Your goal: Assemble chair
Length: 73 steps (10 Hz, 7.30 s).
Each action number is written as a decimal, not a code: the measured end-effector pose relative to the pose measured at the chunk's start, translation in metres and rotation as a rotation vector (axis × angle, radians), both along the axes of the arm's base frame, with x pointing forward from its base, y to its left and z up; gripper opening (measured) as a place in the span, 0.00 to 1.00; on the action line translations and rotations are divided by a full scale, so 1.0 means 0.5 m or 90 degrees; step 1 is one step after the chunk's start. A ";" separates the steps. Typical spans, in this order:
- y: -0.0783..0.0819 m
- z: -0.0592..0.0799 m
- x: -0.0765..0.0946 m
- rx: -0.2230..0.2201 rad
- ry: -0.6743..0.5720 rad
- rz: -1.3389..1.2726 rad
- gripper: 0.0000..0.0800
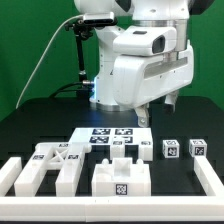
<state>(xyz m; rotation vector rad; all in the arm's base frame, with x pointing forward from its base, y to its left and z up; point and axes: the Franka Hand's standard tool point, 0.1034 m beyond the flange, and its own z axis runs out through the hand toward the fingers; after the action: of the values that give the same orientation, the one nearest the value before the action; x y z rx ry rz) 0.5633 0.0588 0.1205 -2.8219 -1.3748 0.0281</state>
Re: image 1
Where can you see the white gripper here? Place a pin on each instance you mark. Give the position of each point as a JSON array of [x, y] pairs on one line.
[[140, 80]]

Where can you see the white chair seat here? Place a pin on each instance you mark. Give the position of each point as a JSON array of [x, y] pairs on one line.
[[122, 177]]

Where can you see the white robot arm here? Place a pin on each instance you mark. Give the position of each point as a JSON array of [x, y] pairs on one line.
[[141, 13]]

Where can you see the white tagged cube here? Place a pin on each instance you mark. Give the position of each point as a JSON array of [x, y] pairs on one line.
[[171, 148], [197, 147]]

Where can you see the white U-shaped fence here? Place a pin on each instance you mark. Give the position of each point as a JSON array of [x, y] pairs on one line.
[[209, 207]]

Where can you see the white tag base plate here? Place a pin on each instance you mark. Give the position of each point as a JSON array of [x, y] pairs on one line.
[[105, 136]]

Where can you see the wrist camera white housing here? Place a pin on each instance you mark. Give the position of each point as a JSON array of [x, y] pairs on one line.
[[146, 41]]

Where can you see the white chair back frame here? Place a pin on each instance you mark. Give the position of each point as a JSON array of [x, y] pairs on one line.
[[67, 158]]

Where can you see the black camera stand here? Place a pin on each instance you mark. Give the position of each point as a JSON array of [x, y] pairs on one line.
[[82, 33]]

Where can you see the grey camera on stand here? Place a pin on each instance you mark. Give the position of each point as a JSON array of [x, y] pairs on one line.
[[99, 19]]

